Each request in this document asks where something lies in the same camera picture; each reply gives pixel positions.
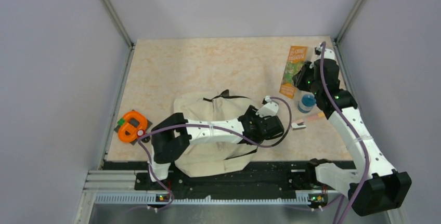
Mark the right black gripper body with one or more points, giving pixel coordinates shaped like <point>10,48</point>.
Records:
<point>306,81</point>

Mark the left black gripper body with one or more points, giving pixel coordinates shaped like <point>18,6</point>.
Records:
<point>251,111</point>

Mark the blue lidded jar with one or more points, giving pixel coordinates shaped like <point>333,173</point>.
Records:
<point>306,103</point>

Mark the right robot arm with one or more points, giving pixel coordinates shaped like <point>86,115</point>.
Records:
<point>377,186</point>

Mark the pink orange marker pen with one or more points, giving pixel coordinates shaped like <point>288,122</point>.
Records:
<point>301,123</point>

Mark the orange paperback book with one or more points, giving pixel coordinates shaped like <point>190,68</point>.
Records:
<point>296,58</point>

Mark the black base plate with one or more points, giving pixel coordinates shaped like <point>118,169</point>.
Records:
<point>257,181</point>

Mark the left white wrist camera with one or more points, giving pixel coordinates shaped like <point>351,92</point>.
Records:
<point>269,108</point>

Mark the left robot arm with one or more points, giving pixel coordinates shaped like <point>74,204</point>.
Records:
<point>175,134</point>

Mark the orange tape dispenser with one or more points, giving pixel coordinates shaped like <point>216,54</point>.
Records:
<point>128,125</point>

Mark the beige canvas backpack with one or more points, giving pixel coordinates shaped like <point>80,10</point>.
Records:
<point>213,151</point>

